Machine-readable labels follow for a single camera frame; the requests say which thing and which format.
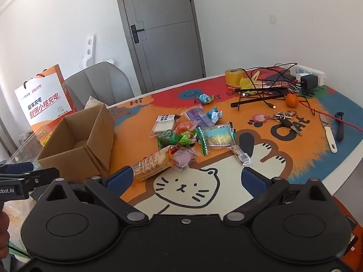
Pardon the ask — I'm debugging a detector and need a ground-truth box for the long cracker sleeve pack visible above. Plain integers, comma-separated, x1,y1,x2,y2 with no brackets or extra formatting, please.
133,145,179,182

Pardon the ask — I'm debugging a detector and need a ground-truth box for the green snack packet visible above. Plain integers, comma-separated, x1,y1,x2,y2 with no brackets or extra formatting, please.
157,130,197,149

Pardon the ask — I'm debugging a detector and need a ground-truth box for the purple taro mochi pack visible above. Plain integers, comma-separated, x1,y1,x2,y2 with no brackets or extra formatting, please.
170,147,200,171

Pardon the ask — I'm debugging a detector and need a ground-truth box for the black sesame cake pack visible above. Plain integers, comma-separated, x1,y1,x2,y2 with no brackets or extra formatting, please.
150,114,181,137

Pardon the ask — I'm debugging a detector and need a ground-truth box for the purple wafer snack pack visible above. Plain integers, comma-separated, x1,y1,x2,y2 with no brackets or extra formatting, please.
183,105,215,128

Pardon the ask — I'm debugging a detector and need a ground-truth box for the blue candy wrapper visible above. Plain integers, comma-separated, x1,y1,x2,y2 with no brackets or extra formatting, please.
197,93,214,104

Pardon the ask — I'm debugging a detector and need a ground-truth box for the clear small cake bar pack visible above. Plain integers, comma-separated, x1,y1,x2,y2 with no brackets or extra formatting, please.
230,145,251,166

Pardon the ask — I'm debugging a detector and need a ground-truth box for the person's left hand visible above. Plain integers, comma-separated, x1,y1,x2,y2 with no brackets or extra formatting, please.
0,211,10,259

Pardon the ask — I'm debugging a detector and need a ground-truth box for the clear plastic food container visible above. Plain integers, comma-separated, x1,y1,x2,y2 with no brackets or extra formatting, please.
6,130,52,168

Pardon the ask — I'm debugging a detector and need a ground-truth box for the brown cardboard box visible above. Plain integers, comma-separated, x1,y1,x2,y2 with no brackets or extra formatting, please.
38,104,114,182

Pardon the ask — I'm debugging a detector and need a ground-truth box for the bunch of keys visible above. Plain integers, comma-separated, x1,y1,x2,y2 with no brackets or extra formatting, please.
274,111,302,136

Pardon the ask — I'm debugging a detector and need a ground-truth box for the colourful cat table mat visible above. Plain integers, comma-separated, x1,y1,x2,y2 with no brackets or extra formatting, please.
109,76,362,216

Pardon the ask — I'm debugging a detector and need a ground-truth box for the orange white paper gift bag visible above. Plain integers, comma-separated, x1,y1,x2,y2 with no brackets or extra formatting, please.
15,65,76,131

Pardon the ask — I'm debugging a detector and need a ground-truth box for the small blue snack packet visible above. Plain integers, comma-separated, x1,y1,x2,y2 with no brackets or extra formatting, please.
207,107,223,124

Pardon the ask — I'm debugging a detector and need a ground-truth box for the orange red snack packet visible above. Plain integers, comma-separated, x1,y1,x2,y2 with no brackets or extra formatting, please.
175,120,198,134

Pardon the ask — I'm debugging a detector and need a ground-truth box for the polka dot cushion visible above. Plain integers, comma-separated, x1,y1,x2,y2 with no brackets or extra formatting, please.
84,96,108,109

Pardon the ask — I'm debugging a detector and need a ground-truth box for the small orange fruit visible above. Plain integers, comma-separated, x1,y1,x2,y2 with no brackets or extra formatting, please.
285,93,299,108

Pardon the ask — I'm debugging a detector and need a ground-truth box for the yellow toy figure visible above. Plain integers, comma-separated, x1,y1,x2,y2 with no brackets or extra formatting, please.
239,71,260,89

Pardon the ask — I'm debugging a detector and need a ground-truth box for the grey upholstered chair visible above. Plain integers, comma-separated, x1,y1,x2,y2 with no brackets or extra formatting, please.
65,61,134,111

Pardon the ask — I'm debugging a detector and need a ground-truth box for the yellow tape roll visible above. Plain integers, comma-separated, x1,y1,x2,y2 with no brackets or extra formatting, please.
225,68,246,87

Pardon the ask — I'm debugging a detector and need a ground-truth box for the black power adapter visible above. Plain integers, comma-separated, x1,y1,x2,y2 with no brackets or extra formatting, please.
300,74,319,90

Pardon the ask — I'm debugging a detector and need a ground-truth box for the white power strip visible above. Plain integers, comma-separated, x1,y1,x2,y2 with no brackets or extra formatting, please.
290,65,326,86

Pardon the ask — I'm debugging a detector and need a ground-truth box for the white foam packaging piece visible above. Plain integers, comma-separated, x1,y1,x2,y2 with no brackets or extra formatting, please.
78,33,116,69

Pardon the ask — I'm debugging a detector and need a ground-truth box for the grey door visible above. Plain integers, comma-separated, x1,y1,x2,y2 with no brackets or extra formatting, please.
117,0,206,93

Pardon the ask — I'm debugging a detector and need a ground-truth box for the pink round keychain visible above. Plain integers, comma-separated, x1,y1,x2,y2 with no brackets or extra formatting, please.
252,114,269,124

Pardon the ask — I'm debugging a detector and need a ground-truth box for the black wire stand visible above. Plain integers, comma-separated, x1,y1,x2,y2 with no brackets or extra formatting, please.
230,85,314,109

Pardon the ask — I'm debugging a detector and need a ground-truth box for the white handled knife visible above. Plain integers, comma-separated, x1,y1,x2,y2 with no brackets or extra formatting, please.
319,114,338,153

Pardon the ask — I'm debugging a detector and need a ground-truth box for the black handled tool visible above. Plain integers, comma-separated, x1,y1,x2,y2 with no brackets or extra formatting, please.
335,112,344,143

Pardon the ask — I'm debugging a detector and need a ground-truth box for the black cable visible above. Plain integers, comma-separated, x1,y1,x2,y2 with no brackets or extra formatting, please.
240,62,304,110

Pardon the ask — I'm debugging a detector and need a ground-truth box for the red cable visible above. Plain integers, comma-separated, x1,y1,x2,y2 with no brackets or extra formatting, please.
294,99,363,133

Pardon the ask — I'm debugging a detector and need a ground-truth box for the black door handle lock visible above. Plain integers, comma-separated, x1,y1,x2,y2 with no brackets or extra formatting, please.
130,25,145,44

